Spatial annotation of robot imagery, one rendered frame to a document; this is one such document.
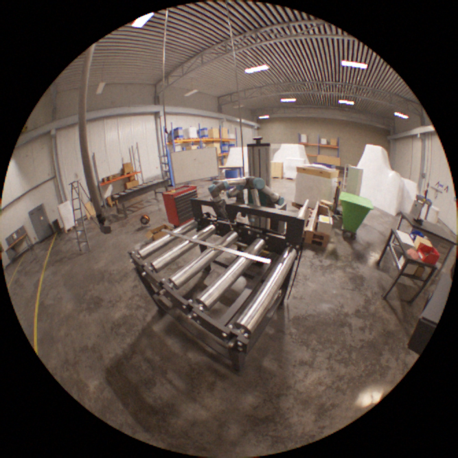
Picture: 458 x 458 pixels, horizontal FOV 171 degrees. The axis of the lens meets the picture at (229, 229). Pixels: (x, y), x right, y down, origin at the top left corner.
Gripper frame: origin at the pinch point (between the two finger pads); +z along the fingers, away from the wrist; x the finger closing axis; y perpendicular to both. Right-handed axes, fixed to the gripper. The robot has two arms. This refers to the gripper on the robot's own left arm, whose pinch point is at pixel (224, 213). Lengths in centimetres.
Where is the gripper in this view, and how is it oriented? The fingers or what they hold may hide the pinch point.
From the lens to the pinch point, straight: 150.7
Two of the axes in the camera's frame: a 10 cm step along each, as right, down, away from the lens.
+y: 7.7, 0.2, -6.3
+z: 3.9, 7.7, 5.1
